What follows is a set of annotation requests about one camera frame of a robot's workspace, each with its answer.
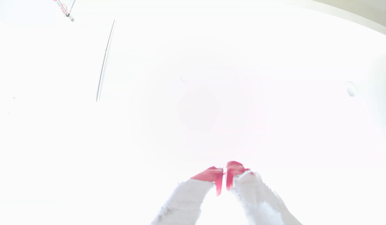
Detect small round white knob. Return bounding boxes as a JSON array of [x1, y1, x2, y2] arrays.
[[344, 81, 358, 98]]

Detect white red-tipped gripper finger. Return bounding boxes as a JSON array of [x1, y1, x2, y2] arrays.
[[226, 161, 303, 225], [151, 166, 225, 225]]

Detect grey metal bracket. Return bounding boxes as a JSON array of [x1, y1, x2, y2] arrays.
[[52, 0, 76, 22]]

